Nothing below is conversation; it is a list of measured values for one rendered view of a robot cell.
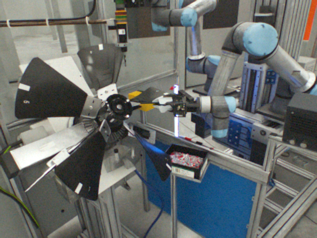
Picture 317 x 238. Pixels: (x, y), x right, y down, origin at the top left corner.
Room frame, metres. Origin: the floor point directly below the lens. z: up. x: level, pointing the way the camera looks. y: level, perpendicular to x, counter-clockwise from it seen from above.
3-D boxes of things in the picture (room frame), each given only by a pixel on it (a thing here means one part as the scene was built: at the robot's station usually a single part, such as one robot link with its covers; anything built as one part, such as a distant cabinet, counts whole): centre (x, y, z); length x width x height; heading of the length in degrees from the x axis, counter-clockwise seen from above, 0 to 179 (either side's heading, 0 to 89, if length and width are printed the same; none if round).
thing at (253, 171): (1.16, -0.18, 0.82); 0.90 x 0.04 x 0.08; 48
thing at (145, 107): (1.42, 0.11, 1.02); 0.16 x 0.10 x 0.11; 48
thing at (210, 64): (1.56, -0.39, 1.20); 0.13 x 0.12 x 0.14; 58
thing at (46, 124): (1.21, 0.69, 0.92); 0.17 x 0.16 x 0.11; 48
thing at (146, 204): (1.45, 0.14, 0.39); 0.04 x 0.04 x 0.78; 48
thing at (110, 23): (0.96, 0.14, 1.49); 0.09 x 0.07 x 0.10; 83
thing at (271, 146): (0.87, -0.50, 0.96); 0.03 x 0.03 x 0.20; 48
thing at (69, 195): (1.02, 0.53, 0.73); 0.15 x 0.09 x 0.22; 48
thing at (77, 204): (1.24, 0.62, 0.42); 0.04 x 0.04 x 0.83; 48
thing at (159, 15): (1.19, -0.03, 1.53); 0.11 x 0.08 x 0.11; 58
